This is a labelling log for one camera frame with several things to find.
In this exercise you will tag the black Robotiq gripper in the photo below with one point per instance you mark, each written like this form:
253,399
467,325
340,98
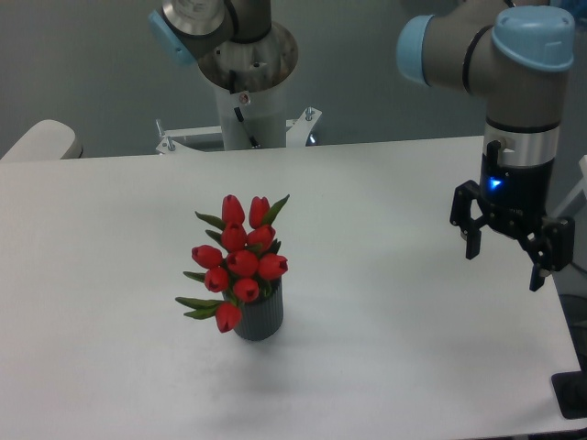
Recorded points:
512,200

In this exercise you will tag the red tulip bouquet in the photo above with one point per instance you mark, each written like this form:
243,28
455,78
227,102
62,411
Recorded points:
242,263

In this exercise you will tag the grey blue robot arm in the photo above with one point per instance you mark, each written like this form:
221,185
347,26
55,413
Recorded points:
515,54

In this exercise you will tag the dark grey ribbed vase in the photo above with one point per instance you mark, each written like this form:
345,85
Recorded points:
262,318

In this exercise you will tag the white furniture at right edge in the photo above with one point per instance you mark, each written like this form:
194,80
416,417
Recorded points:
575,200

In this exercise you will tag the black device at table edge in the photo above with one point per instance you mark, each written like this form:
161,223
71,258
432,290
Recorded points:
570,391

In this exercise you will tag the beige chair back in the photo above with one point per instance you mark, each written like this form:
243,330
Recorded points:
47,140

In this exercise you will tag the white metal base bracket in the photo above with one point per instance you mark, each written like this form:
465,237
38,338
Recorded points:
296,133

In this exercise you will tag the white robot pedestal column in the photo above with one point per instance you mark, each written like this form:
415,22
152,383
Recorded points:
252,120

